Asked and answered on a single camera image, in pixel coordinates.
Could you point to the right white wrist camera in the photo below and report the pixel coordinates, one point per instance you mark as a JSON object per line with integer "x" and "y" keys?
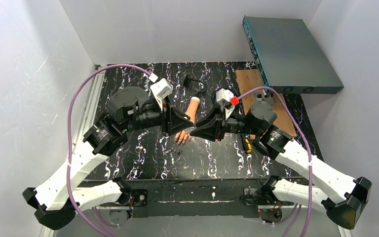
{"x": 227, "y": 100}

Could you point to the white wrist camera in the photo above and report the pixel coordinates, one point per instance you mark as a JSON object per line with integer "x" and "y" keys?
{"x": 227, "y": 100}
{"x": 160, "y": 89}

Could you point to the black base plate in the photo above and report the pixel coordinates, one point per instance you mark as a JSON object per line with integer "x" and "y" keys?
{"x": 203, "y": 197}

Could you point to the grey round disc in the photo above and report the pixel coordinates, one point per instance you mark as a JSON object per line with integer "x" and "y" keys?
{"x": 132, "y": 95}

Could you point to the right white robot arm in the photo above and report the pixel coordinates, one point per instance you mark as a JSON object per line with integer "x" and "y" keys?
{"x": 340, "y": 196}

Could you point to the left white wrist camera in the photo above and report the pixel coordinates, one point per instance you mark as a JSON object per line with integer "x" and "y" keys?
{"x": 160, "y": 89}

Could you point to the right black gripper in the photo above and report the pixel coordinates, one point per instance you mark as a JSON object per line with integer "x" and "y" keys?
{"x": 220, "y": 124}

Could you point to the wooden board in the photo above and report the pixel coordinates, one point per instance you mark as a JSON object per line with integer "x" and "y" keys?
{"x": 250, "y": 79}

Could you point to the blue network switch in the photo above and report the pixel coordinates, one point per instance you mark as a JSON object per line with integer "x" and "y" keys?
{"x": 288, "y": 58}

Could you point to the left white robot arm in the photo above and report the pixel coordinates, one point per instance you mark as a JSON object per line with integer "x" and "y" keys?
{"x": 58, "y": 200}

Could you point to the metal stand mount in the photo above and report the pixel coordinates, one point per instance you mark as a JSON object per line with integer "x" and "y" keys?
{"x": 262, "y": 95}

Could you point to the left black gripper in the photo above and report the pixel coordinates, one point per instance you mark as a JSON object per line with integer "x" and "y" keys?
{"x": 167, "y": 118}

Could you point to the mannequin hand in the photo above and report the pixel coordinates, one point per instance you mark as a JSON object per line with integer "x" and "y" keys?
{"x": 182, "y": 137}

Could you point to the yellow black screwdriver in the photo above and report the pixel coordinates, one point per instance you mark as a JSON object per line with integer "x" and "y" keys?
{"x": 246, "y": 143}

